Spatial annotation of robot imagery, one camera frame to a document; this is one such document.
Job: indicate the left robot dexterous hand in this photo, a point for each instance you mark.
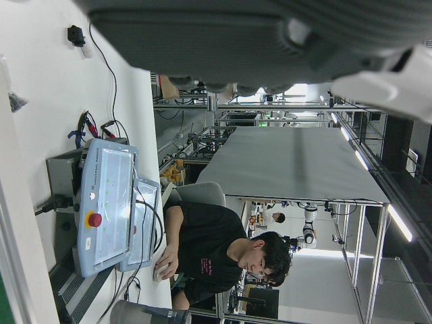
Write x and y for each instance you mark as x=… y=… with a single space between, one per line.
x=219 y=40

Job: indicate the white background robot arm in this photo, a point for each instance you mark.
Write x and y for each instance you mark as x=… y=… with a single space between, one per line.
x=308 y=216

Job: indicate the grey metal control box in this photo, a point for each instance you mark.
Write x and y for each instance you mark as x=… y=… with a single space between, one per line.
x=60 y=172

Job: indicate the brown cardboard carton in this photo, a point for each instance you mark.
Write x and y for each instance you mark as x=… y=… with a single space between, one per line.
x=168 y=88

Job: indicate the grey backdrop sheet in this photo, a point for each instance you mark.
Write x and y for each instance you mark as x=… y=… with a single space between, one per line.
x=287 y=162

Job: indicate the yellow parts stack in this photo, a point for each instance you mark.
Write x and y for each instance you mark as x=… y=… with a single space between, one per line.
x=173 y=173

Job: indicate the red black alligator clip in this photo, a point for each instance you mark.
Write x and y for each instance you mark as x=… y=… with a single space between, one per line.
x=108 y=128
x=88 y=123

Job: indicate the black plug adapter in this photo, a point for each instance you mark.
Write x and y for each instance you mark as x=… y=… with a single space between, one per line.
x=76 y=35

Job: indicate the grey office chair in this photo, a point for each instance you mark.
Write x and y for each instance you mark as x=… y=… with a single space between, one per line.
x=202 y=194

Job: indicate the LED light strip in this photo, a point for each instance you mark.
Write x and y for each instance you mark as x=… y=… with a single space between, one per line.
x=345 y=133
x=400 y=222
x=361 y=159

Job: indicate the person in white shirt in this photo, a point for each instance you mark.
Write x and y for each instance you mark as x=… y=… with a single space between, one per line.
x=278 y=217

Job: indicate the blue grey teach pendant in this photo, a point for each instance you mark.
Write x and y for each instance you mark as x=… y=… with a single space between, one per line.
x=111 y=202
x=143 y=249

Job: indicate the person in black shirt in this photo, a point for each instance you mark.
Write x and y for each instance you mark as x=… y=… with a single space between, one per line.
x=209 y=236

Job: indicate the small screw bag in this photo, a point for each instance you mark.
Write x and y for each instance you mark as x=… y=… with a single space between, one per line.
x=17 y=102

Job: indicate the white computer mouse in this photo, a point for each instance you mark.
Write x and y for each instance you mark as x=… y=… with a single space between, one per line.
x=158 y=274

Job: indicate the seated person with black hair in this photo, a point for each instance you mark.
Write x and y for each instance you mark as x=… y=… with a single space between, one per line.
x=280 y=281

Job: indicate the black background monitor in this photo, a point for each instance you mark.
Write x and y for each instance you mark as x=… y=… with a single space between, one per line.
x=263 y=303

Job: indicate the grey water bottle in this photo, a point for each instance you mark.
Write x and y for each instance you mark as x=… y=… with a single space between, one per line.
x=135 y=314

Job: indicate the ribbed grey heatsink unit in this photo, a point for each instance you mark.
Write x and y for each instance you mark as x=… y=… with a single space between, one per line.
x=77 y=293

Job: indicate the aluminium frame rack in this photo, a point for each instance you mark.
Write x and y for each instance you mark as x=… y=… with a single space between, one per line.
x=378 y=253

